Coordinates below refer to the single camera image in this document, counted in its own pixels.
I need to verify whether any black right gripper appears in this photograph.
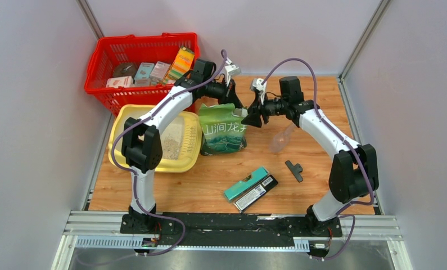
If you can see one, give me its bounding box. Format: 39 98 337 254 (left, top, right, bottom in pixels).
242 92 288 128

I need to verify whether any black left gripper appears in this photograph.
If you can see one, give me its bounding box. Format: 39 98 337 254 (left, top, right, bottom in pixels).
204 78 244 111

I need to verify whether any green cat litter bag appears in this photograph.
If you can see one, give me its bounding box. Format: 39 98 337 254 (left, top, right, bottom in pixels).
198 103 247 156

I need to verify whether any clear plastic litter scoop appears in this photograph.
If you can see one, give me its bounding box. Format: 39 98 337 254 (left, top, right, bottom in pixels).
269 124 297 153

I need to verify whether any black bag sealing clip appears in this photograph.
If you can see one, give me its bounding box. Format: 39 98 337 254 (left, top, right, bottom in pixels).
285 160 303 183

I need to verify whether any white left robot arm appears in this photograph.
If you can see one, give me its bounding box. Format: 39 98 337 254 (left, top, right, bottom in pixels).
118 58 242 233

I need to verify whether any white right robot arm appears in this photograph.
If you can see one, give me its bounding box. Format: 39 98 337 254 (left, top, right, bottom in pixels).
242 76 379 236

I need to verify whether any yellow litter box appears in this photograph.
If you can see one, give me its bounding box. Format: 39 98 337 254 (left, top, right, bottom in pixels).
108 105 202 173

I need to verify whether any pink white small box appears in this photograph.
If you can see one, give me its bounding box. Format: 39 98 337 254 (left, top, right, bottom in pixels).
149 61 170 83

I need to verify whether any teal small box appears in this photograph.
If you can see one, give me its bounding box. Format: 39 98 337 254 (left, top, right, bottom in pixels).
134 62 155 80

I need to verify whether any white red small box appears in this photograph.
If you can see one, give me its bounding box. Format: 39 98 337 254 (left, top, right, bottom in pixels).
106 76 134 88

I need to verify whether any yellow green sponge pack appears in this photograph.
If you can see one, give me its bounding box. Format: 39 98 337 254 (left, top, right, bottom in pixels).
163 46 195 84

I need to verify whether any teal spirit level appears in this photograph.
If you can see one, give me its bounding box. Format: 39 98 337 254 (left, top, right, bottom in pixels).
224 166 269 202

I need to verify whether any black RAM stick package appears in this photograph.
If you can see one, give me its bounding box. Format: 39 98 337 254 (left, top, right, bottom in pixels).
233 174 279 213

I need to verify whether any red plastic shopping basket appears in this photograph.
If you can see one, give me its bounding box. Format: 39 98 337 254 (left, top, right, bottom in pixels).
84 32 200 115

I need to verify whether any brown round lid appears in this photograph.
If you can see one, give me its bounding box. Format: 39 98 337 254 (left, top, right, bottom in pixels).
112 62 138 78

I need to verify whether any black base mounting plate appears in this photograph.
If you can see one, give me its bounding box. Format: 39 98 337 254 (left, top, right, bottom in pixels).
119 211 343 248

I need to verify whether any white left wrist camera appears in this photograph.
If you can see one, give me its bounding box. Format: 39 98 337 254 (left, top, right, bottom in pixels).
224 58 241 87

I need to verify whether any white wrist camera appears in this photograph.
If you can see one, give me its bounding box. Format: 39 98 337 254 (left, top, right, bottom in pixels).
224 58 241 87
250 78 267 105

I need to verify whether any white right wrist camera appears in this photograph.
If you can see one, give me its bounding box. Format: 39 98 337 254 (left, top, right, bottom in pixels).
250 78 267 105

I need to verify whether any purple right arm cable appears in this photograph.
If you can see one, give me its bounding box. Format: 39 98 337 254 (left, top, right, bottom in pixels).
260 57 376 262

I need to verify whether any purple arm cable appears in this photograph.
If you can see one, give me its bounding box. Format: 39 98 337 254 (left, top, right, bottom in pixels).
110 49 228 258
260 57 376 262

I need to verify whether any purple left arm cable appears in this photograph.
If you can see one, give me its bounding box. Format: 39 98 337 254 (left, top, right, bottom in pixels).
110 49 228 258

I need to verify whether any aluminium frame rail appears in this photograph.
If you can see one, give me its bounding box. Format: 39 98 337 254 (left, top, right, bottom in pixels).
338 0 392 81

